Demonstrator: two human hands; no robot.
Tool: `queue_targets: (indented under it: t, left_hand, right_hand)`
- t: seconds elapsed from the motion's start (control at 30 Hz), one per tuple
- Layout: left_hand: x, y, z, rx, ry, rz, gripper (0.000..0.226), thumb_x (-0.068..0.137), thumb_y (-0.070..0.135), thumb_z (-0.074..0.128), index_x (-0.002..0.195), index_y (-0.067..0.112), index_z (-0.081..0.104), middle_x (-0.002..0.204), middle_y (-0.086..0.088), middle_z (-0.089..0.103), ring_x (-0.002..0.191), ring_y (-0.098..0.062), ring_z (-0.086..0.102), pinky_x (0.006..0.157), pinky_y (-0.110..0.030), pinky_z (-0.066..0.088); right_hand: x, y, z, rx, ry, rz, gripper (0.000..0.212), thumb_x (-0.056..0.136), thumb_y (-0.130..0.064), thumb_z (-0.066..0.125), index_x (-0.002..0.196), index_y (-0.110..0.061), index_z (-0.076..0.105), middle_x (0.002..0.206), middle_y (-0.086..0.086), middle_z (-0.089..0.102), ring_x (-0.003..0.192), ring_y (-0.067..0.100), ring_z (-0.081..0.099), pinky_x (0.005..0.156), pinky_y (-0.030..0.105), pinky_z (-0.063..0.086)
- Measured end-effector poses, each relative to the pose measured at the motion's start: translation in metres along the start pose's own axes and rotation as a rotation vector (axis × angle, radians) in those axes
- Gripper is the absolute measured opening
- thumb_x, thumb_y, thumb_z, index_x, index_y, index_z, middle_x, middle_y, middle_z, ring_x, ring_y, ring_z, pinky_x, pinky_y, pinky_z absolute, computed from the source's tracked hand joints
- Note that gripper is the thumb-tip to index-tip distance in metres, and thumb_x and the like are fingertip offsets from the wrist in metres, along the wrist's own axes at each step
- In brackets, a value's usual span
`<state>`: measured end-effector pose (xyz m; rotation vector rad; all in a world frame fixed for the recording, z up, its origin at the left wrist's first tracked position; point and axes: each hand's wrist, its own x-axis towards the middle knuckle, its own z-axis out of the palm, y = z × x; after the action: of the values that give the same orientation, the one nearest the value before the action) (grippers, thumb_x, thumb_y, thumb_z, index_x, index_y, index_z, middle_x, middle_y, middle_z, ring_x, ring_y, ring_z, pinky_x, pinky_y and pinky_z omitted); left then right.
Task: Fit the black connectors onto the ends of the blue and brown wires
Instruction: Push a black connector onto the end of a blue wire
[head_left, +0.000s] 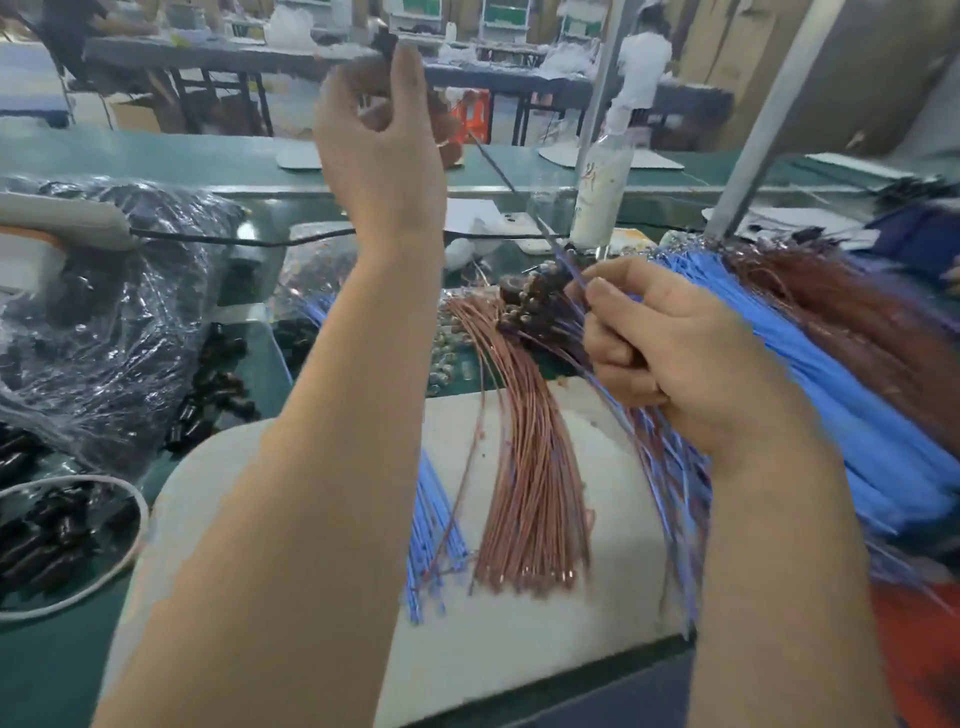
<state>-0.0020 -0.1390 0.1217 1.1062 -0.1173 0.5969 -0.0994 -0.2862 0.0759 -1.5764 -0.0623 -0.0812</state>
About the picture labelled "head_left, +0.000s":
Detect person's left hand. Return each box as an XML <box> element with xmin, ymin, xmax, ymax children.
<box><xmin>312</xmin><ymin>40</ymin><xmax>449</xmax><ymax>260</ymax></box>

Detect person's right hand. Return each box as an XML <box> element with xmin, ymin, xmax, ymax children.
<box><xmin>577</xmin><ymin>255</ymin><xmax>785</xmax><ymax>470</ymax></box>

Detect pile of assembled wire harnesses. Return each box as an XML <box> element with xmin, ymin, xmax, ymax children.
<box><xmin>495</xmin><ymin>232</ymin><xmax>960</xmax><ymax>629</ymax></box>

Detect bundle of brown wires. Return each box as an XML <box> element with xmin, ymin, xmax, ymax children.
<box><xmin>442</xmin><ymin>285</ymin><xmax>596</xmax><ymax>599</ymax></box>

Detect bundle of blue wires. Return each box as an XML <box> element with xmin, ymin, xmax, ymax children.
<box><xmin>292</xmin><ymin>292</ymin><xmax>471</xmax><ymax>626</ymax></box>

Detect pile of black plastic caps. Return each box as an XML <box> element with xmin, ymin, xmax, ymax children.
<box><xmin>0</xmin><ymin>322</ymin><xmax>264</xmax><ymax>602</ymax></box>

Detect person's right forearm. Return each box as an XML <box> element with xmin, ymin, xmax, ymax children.
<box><xmin>687</xmin><ymin>423</ymin><xmax>899</xmax><ymax>728</ymax></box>

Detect person's left forearm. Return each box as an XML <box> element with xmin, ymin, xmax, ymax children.
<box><xmin>93</xmin><ymin>240</ymin><xmax>449</xmax><ymax>728</ymax></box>

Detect white flat tray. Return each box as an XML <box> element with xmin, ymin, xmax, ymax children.
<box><xmin>274</xmin><ymin>139</ymin><xmax>326</xmax><ymax>171</ymax></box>
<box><xmin>537</xmin><ymin>139</ymin><xmax>686</xmax><ymax>171</ymax></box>
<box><xmin>805</xmin><ymin>150</ymin><xmax>920</xmax><ymax>183</ymax></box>

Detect orange plastic stool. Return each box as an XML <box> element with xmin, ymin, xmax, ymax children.
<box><xmin>450</xmin><ymin>90</ymin><xmax>497</xmax><ymax>146</ymax></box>

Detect white paper sheet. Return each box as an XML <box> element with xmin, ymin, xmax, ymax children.
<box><xmin>444</xmin><ymin>198</ymin><xmax>515</xmax><ymax>239</ymax></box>

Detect small clear plastic bag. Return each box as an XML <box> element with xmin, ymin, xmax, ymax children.
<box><xmin>270</xmin><ymin>232</ymin><xmax>362</xmax><ymax>329</ymax></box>

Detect white spray bottle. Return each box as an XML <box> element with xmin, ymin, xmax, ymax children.
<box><xmin>570</xmin><ymin>30</ymin><xmax>674</xmax><ymax>257</ymax></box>

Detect dark blue cloth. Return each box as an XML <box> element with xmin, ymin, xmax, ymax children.
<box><xmin>867</xmin><ymin>202</ymin><xmax>960</xmax><ymax>290</ymax></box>

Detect cardboard boxes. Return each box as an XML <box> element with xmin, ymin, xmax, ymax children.
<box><xmin>675</xmin><ymin>0</ymin><xmax>819</xmax><ymax>104</ymax></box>

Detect large clear plastic bag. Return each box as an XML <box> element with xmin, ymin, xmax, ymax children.
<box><xmin>0</xmin><ymin>177</ymin><xmax>249</xmax><ymax>485</ymax></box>

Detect white power strip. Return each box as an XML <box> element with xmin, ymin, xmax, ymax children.
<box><xmin>0</xmin><ymin>192</ymin><xmax>140</xmax><ymax>252</ymax></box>

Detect white work board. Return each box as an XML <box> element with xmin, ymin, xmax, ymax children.
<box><xmin>97</xmin><ymin>375</ymin><xmax>695</xmax><ymax>728</ymax></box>

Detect blue table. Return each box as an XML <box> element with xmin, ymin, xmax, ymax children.
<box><xmin>0</xmin><ymin>42</ymin><xmax>74</xmax><ymax>129</ymax></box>

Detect white orange charger adapter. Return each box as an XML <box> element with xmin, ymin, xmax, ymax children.
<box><xmin>0</xmin><ymin>229</ymin><xmax>69</xmax><ymax>297</ymax></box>

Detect orange plastic crate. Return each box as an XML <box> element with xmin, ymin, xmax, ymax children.
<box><xmin>874</xmin><ymin>577</ymin><xmax>960</xmax><ymax>728</ymax></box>

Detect black power cord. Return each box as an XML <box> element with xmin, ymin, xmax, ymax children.
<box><xmin>132</xmin><ymin>222</ymin><xmax>362</xmax><ymax>251</ymax></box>

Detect long black-frame table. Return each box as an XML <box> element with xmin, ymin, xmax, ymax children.
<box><xmin>82</xmin><ymin>33</ymin><xmax>737</xmax><ymax>146</ymax></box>

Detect slanted metal frame post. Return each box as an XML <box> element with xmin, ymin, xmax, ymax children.
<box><xmin>577</xmin><ymin>0</ymin><xmax>632</xmax><ymax>152</ymax></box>

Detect short metal frame post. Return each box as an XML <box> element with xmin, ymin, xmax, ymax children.
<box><xmin>702</xmin><ymin>0</ymin><xmax>849</xmax><ymax>242</ymax></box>

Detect white charging cable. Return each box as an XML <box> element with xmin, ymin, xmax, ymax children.
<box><xmin>0</xmin><ymin>472</ymin><xmax>152</xmax><ymax>624</ymax></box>

